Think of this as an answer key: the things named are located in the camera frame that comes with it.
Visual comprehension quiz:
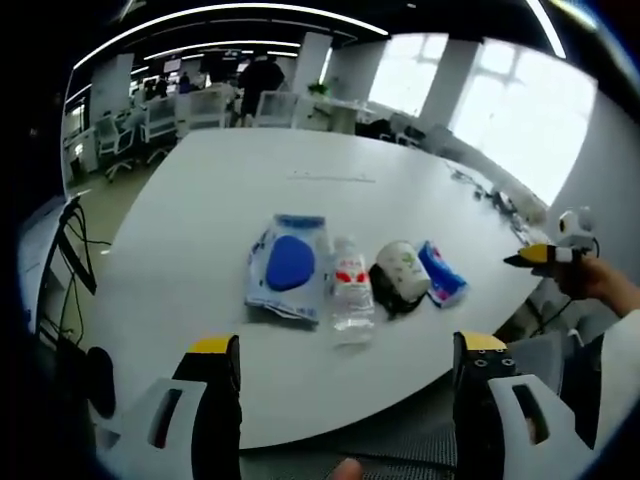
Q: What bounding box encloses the white cup green print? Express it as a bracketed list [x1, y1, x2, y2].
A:
[375, 240, 432, 302]

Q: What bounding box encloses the clear plastic water bottle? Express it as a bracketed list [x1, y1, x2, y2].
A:
[327, 234, 377, 347]

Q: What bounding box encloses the person's left hand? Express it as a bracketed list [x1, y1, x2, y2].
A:
[332, 458, 364, 480]

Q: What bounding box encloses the cluster of cables and devices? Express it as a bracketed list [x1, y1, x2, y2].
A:
[448, 168, 547, 236]

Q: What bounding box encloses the small blue snack packet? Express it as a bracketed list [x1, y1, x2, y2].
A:
[417, 240, 470, 308]

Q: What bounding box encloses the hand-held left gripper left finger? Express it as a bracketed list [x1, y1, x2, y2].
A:
[94, 333, 244, 480]

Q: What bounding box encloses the white mesh office chair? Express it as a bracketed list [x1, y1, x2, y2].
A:
[256, 91, 300, 129]
[94, 113, 140, 182]
[174, 88, 227, 135]
[142, 96, 180, 162]

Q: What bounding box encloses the wet wipes packet blue lid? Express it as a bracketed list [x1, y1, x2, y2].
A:
[244, 213, 329, 330]

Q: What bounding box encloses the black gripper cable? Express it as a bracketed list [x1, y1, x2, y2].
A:
[528, 293, 577, 337]

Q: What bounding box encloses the grey office chair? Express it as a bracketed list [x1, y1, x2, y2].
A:
[504, 329, 567, 397]

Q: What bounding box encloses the black frame chair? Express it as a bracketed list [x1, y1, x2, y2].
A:
[37, 196, 117, 417]

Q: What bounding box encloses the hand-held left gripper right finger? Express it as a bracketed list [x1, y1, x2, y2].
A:
[452, 329, 599, 480]

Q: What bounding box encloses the white table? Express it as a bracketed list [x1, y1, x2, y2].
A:
[82, 127, 551, 451]

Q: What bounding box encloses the person's right hand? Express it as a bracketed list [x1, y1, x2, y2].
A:
[554, 257, 640, 319]

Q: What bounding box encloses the black item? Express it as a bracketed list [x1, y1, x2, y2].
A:
[368, 262, 426, 320]

